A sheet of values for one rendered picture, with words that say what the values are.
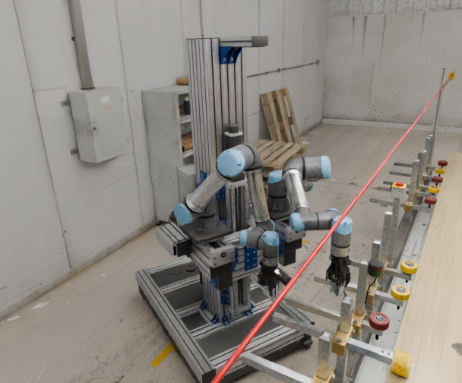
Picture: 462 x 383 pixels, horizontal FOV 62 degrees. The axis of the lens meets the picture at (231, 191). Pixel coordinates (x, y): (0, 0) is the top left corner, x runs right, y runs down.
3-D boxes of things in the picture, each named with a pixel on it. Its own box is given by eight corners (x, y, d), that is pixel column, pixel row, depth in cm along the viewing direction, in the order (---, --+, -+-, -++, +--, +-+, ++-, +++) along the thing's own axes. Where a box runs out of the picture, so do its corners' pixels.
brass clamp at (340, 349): (328, 351, 145) (329, 340, 143) (339, 329, 156) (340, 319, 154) (345, 357, 142) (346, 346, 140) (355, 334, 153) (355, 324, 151)
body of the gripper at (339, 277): (324, 282, 158) (326, 256, 153) (331, 272, 164) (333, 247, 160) (343, 288, 154) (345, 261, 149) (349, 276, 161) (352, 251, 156)
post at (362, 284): (350, 351, 179) (359, 261, 162) (352, 346, 182) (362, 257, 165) (358, 353, 178) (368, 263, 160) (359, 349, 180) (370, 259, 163)
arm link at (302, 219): (277, 153, 193) (293, 218, 154) (299, 152, 193) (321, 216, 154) (276, 172, 200) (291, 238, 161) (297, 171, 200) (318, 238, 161)
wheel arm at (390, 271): (328, 261, 223) (329, 254, 221) (330, 258, 226) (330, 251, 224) (410, 282, 202) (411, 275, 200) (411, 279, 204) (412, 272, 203)
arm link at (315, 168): (285, 175, 241) (302, 153, 187) (309, 173, 241) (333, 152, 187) (286, 194, 239) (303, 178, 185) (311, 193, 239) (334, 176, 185)
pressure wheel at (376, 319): (365, 341, 166) (367, 319, 162) (369, 330, 172) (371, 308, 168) (384, 348, 162) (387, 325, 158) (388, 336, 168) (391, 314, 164)
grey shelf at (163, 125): (156, 225, 459) (140, 90, 403) (198, 198, 531) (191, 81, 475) (187, 232, 438) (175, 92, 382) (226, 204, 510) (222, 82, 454)
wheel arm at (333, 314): (286, 306, 185) (286, 299, 184) (289, 302, 188) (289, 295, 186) (381, 338, 164) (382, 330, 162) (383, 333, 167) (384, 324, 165)
